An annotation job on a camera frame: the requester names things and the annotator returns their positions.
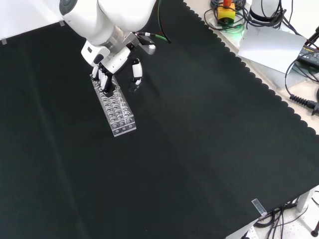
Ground yellow stop button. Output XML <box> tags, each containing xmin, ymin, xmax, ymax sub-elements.
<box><xmin>217</xmin><ymin>0</ymin><xmax>236</xmax><ymax>22</ymax></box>

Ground green cable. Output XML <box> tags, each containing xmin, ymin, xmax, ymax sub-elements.
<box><xmin>157</xmin><ymin>0</ymin><xmax>172</xmax><ymax>45</ymax></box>

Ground black tripod leg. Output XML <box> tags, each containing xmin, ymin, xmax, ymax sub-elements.
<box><xmin>305</xmin><ymin>25</ymin><xmax>319</xmax><ymax>47</ymax></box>

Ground black bench cloth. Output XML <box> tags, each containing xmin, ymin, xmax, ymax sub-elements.
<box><xmin>0</xmin><ymin>0</ymin><xmax>319</xmax><ymax>239</ymax></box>

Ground clear plastic test tube rack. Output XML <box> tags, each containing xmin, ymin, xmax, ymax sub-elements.
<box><xmin>90</xmin><ymin>74</ymin><xmax>137</xmax><ymax>138</ymax></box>

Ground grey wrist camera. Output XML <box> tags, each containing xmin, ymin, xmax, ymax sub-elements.
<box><xmin>124</xmin><ymin>31</ymin><xmax>157</xmax><ymax>56</ymax></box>

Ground black floor cables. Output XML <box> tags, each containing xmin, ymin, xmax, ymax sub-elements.
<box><xmin>253</xmin><ymin>190</ymin><xmax>319</xmax><ymax>239</ymax></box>

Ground pale board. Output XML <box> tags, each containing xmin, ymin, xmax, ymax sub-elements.
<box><xmin>237</xmin><ymin>21</ymin><xmax>308</xmax><ymax>75</ymax></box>

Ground black cable with ribbed sleeve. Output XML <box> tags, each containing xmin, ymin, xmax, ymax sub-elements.
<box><xmin>285</xmin><ymin>59</ymin><xmax>319</xmax><ymax>109</ymax></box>

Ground black power adapter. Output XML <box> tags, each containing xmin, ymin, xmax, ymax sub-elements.
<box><xmin>296</xmin><ymin>44</ymin><xmax>319</xmax><ymax>67</ymax></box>

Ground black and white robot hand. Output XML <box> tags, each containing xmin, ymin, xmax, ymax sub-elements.
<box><xmin>80</xmin><ymin>39</ymin><xmax>144</xmax><ymax>95</ymax></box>

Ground grey table leg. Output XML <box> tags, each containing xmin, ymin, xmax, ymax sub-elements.
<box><xmin>297</xmin><ymin>189</ymin><xmax>312</xmax><ymax>213</ymax></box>

